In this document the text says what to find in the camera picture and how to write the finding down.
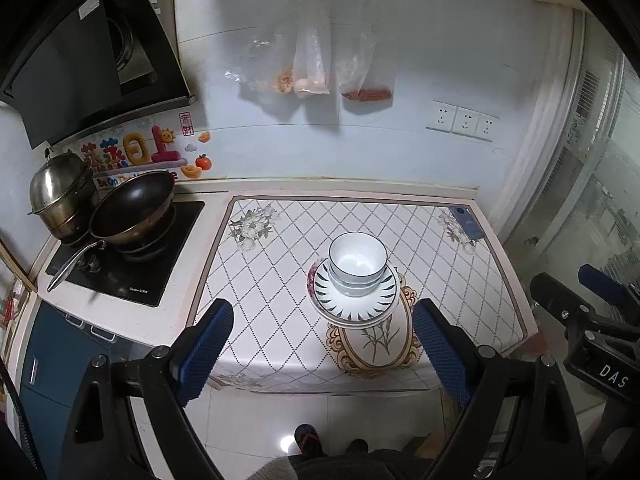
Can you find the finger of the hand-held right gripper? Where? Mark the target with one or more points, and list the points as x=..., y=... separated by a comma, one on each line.
x=600, y=280
x=552, y=295

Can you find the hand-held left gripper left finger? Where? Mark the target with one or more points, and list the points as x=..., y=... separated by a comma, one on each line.
x=202, y=355

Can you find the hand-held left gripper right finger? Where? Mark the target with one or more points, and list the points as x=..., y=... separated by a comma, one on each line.
x=442, y=355

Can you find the white floral plate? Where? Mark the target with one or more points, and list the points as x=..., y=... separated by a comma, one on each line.
x=345, y=324

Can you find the black glass gas stove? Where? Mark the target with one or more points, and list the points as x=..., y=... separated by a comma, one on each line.
x=150, y=265

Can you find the white bowl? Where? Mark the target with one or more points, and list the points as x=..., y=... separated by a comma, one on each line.
x=356, y=287
x=357, y=255

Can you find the blue smartphone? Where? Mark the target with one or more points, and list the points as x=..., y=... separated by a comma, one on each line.
x=466, y=222

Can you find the floral printed table mat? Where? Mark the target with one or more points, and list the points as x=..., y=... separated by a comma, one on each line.
x=280, y=270

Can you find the blue striped white plate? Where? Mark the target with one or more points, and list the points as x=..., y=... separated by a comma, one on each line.
x=325, y=295

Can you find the black orange slipper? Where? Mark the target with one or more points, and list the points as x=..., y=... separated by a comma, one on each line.
x=307, y=440

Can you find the blue kitchen cabinet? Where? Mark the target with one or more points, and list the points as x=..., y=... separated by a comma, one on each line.
x=55, y=360

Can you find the person's grey clothing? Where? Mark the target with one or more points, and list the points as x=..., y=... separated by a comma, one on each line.
x=340, y=467

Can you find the black wok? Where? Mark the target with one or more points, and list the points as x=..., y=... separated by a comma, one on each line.
x=132, y=205

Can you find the steel steamer pot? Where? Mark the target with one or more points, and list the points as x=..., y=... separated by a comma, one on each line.
x=60, y=185

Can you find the clear bag with red contents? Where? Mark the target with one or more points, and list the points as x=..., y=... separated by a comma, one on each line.
x=367, y=70

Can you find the clear bag with orange contents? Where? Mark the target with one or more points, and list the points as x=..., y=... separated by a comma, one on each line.
x=270, y=65

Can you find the clear bag with pale contents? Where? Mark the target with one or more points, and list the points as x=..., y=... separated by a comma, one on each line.
x=312, y=60

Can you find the black range hood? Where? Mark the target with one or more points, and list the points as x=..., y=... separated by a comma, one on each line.
x=65, y=60

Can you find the white wall socket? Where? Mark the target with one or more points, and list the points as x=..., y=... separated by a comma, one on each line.
x=441, y=117
x=487, y=127
x=466, y=121

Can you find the colourful wall stickers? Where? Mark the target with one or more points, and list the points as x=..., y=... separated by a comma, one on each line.
x=135, y=152

